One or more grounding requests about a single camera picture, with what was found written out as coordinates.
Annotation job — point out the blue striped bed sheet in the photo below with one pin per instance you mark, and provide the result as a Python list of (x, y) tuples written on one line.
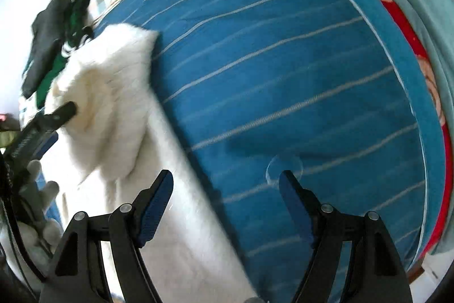
[(328, 89)]

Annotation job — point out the gloved grey hand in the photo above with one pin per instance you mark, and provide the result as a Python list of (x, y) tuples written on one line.
[(36, 201)]

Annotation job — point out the black garment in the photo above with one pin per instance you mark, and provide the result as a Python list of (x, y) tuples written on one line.
[(48, 30)]

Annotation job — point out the white fluffy knit garment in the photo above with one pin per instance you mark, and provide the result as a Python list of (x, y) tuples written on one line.
[(115, 147)]

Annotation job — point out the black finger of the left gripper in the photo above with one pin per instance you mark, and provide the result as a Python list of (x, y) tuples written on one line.
[(61, 115)]

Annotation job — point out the green garment with white stripes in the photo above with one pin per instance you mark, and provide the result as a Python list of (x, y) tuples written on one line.
[(78, 31)]

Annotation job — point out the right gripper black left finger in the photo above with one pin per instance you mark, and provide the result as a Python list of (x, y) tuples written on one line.
[(77, 272)]

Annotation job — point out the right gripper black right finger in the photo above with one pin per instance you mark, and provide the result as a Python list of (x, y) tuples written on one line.
[(374, 273)]

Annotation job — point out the red patterned quilt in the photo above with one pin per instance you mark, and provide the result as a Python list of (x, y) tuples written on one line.
[(408, 40)]

